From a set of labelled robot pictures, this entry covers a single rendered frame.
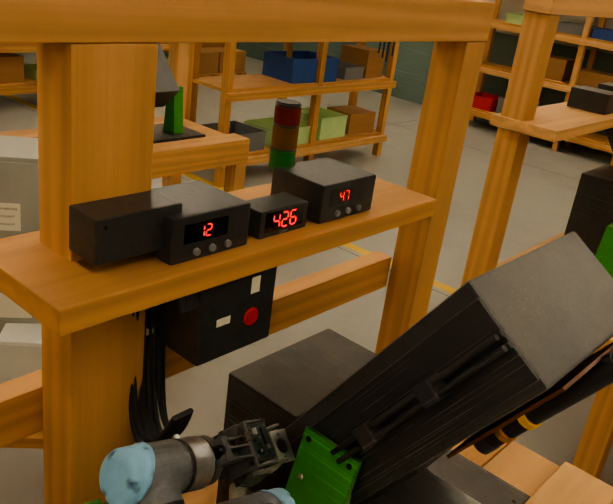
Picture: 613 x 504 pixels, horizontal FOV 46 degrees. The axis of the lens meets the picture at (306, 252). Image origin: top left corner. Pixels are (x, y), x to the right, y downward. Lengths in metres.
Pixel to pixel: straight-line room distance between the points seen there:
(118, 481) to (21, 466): 2.18
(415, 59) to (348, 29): 10.18
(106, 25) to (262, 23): 0.29
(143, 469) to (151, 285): 0.25
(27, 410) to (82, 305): 0.37
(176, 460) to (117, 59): 0.55
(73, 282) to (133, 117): 0.25
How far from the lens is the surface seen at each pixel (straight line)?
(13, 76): 8.54
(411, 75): 11.61
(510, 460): 1.97
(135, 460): 0.96
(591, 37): 9.79
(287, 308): 1.66
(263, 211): 1.21
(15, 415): 1.30
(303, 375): 1.42
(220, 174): 6.27
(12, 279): 1.06
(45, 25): 0.99
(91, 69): 1.03
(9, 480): 3.09
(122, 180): 1.10
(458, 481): 1.81
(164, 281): 1.06
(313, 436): 1.23
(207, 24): 1.14
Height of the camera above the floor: 2.00
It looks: 23 degrees down
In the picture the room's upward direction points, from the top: 8 degrees clockwise
